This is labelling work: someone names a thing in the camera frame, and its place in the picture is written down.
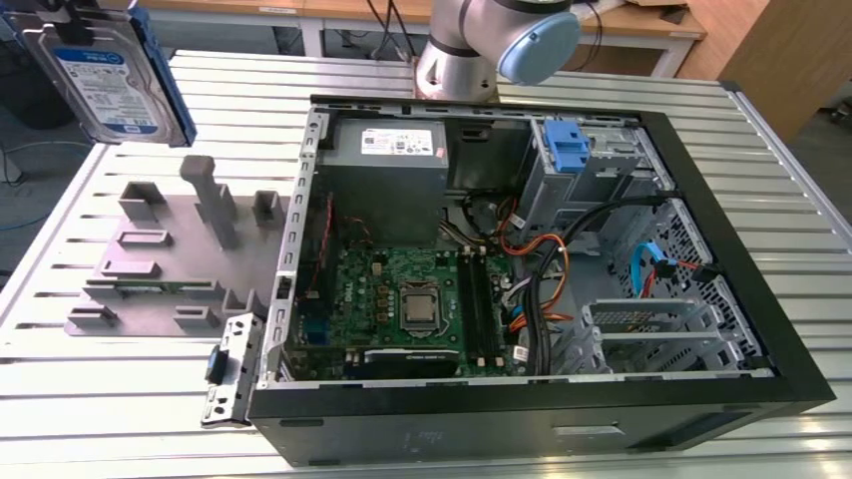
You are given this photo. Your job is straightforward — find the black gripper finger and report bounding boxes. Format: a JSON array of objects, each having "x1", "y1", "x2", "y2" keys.
[{"x1": 39, "y1": 0, "x2": 93, "y2": 46}]

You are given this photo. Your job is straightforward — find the hard disk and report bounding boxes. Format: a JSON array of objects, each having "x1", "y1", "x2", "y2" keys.
[{"x1": 3, "y1": 4, "x2": 200, "y2": 150}]

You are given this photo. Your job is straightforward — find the blue data wire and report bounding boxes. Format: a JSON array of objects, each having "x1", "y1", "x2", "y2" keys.
[{"x1": 628, "y1": 240, "x2": 697, "y2": 300}]

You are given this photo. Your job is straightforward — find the red power wire black plug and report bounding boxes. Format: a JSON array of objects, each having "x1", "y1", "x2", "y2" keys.
[{"x1": 655, "y1": 261, "x2": 724, "y2": 295}]

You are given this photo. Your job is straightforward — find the metal disk bay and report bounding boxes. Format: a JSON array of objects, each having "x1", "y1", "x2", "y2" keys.
[{"x1": 577, "y1": 297, "x2": 760, "y2": 375}]

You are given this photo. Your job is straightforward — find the black waste bin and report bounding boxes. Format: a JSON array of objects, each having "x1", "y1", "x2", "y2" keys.
[{"x1": 0, "y1": 29, "x2": 85, "y2": 131}]

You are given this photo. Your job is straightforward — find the white workbench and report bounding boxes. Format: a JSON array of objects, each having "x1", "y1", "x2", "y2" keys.
[{"x1": 129, "y1": 0, "x2": 433, "y2": 59}]

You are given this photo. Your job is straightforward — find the grey parts rack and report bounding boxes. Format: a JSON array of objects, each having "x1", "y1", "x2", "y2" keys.
[{"x1": 60, "y1": 155, "x2": 295, "y2": 340}]

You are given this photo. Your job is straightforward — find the green RAM stick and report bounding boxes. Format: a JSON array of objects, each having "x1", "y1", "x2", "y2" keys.
[{"x1": 112, "y1": 281, "x2": 215, "y2": 295}]

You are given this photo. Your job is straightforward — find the grey power supply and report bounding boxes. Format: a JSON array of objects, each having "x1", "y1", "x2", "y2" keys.
[{"x1": 317, "y1": 118, "x2": 451, "y2": 248}]

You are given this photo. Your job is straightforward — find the green motherboard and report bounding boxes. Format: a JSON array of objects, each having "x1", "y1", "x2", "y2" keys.
[{"x1": 292, "y1": 246, "x2": 533, "y2": 380}]

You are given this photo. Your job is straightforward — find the silver CPU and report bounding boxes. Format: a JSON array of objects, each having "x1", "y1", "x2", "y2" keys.
[{"x1": 397, "y1": 292, "x2": 441, "y2": 325}]

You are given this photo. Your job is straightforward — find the blue drive bay latch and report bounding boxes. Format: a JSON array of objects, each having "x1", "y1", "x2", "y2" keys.
[{"x1": 541, "y1": 119, "x2": 592, "y2": 174}]

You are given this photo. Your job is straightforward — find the CPU socket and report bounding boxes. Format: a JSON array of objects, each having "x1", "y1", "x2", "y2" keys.
[{"x1": 392, "y1": 280, "x2": 451, "y2": 341}]

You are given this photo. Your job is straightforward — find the black RAM slot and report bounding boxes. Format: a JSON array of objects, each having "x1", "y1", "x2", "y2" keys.
[
  {"x1": 456, "y1": 248, "x2": 491, "y2": 368},
  {"x1": 469, "y1": 248, "x2": 505, "y2": 368}
]

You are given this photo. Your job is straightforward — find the metal optical drive cage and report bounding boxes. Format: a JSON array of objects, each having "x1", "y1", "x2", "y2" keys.
[{"x1": 517, "y1": 117, "x2": 673, "y2": 250}]

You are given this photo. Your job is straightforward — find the black graphics card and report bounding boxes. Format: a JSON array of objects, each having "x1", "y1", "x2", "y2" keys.
[{"x1": 345, "y1": 346, "x2": 460, "y2": 380}]

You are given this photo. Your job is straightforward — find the wooden desk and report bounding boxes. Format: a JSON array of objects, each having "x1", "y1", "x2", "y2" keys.
[{"x1": 575, "y1": 0, "x2": 708, "y2": 79}]

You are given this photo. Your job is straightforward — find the black PC case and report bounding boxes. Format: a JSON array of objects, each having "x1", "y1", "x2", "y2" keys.
[{"x1": 245, "y1": 93, "x2": 839, "y2": 469}]

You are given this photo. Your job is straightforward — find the wooden cabinet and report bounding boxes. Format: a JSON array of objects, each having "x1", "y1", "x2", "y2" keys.
[{"x1": 675, "y1": 0, "x2": 852, "y2": 144}]

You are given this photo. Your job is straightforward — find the thin red wire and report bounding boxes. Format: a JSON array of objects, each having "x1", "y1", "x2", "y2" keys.
[{"x1": 307, "y1": 192, "x2": 336, "y2": 303}]

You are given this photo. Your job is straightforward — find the metal expansion card bracket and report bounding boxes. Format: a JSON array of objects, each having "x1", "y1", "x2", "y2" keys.
[{"x1": 199, "y1": 312, "x2": 261, "y2": 430}]

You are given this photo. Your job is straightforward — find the yellow black power wires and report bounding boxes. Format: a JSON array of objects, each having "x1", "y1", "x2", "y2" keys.
[{"x1": 435, "y1": 219, "x2": 491, "y2": 250}]

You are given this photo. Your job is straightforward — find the orange power wire bundle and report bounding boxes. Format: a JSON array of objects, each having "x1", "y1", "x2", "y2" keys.
[{"x1": 497, "y1": 232, "x2": 575, "y2": 330}]

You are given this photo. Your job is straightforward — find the black case cable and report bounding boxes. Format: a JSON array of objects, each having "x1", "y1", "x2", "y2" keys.
[{"x1": 524, "y1": 197, "x2": 667, "y2": 378}]

